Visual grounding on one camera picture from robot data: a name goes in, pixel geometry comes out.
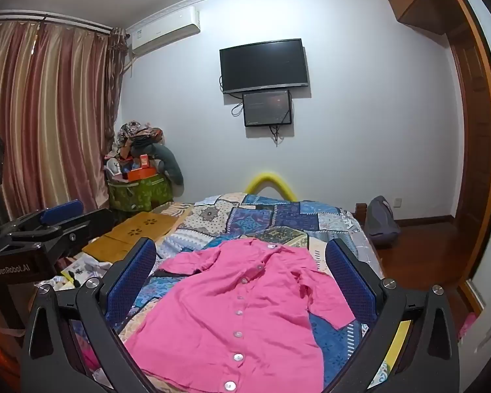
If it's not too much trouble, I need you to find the brown patterned curtain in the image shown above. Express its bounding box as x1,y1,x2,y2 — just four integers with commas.
106,27,128,168

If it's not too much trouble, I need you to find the yellow foam tube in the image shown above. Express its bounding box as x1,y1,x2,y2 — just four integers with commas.
245,170,297,201

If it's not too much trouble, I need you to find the grey backpack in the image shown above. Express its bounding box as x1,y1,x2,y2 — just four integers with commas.
364,196,402,248

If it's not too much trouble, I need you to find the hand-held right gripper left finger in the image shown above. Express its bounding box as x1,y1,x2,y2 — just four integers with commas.
20,236,158,393

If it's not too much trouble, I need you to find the blue patchwork quilt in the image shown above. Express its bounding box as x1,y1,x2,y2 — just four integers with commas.
37,192,397,393

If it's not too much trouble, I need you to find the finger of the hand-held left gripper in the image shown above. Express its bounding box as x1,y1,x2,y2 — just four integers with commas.
0,199,85,234
10,208,116,260

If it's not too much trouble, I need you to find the white air conditioner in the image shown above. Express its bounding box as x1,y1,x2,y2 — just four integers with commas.
126,6,200,56

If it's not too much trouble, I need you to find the curtain rail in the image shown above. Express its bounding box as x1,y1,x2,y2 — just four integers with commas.
0,13,114,34

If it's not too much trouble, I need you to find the pile of mixed clothes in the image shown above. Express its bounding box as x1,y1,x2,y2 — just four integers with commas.
105,121,166,160

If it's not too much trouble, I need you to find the orange box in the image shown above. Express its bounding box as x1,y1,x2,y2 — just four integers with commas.
127,153,158,181

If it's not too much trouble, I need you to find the green storage bag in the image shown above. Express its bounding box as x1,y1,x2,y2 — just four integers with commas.
107,172,174,213

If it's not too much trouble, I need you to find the striped pink curtain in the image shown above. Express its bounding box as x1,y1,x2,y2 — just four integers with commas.
0,20,113,222

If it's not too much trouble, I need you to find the brown cardboard box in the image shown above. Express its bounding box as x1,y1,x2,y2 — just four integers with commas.
105,212,181,241

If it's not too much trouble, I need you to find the brown wooden door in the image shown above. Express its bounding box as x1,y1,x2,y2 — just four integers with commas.
446,0,491,291

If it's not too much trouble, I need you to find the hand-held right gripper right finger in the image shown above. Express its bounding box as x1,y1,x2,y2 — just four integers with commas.
323,237,462,393

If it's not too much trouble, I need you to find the pink knitted sweater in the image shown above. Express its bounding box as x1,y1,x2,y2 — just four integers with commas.
123,237,356,393

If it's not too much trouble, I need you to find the black wall television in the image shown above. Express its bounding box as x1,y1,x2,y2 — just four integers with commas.
219,39,309,95

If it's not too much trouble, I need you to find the small black wall monitor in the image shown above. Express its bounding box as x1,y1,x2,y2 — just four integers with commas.
242,89,293,127

